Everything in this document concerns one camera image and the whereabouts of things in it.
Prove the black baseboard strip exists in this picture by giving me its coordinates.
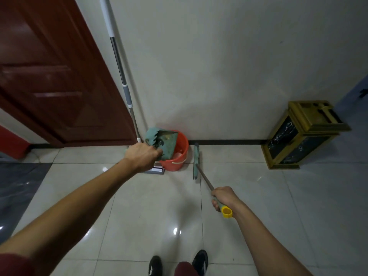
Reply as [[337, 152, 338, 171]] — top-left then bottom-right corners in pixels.
[[188, 140, 268, 146]]

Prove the white and grey mop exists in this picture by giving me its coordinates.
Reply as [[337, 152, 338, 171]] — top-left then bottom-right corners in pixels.
[[98, 0, 166, 175]]

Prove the person's left hand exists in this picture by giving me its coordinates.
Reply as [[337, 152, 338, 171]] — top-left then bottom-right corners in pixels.
[[124, 142, 163, 173]]

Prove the dark red trouser leg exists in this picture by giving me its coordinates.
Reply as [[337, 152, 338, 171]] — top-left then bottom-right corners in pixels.
[[175, 261, 199, 276]]

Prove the green dustpan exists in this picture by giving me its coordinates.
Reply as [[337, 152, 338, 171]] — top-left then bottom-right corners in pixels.
[[145, 127, 179, 162]]

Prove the person's left forearm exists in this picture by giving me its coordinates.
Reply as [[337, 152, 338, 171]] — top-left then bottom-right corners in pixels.
[[0, 158, 142, 276]]

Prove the dark red sleeve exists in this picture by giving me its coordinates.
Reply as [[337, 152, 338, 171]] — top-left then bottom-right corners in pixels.
[[0, 252, 37, 276]]

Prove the person's right forearm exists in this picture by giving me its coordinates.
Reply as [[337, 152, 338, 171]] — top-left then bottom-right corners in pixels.
[[229, 198, 314, 276]]

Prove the red panel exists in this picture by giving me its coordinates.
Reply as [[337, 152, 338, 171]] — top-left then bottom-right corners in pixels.
[[0, 125, 30, 160]]

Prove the orange plastic bucket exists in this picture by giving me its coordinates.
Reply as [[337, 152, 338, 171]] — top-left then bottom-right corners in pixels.
[[159, 131, 190, 172]]

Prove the person's right hand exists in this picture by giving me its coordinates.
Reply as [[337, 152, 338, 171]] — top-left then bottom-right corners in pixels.
[[211, 186, 241, 213]]

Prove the dark red wooden door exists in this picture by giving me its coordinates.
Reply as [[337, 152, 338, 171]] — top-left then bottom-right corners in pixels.
[[0, 0, 139, 149]]

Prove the black shoe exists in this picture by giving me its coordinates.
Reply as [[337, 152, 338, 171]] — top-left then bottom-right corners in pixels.
[[191, 250, 209, 276], [148, 256, 164, 276]]

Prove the green broom with yellow-tipped handle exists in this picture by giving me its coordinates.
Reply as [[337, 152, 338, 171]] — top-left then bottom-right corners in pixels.
[[192, 143, 233, 219]]

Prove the gold and black trash bin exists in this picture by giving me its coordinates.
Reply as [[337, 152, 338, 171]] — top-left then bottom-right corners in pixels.
[[261, 100, 352, 170]]

